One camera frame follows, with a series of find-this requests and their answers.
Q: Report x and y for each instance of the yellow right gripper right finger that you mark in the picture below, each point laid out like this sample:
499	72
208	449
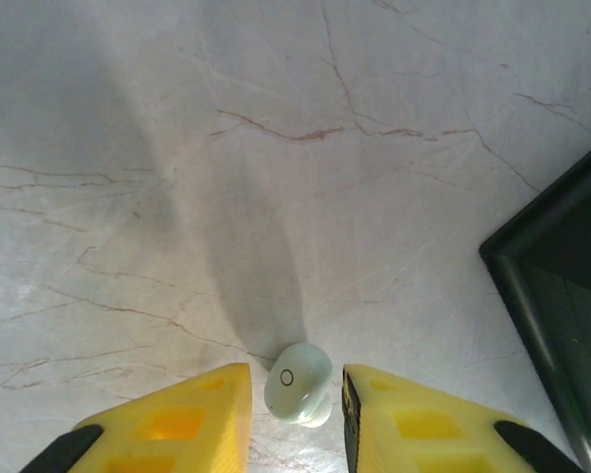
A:
423	433

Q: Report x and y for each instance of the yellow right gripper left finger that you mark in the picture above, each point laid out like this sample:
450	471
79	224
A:
177	428

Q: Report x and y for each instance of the small white round object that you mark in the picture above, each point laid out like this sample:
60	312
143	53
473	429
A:
295	384

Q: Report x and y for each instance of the black grey chessboard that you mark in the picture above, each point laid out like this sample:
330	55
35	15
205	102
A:
561	276

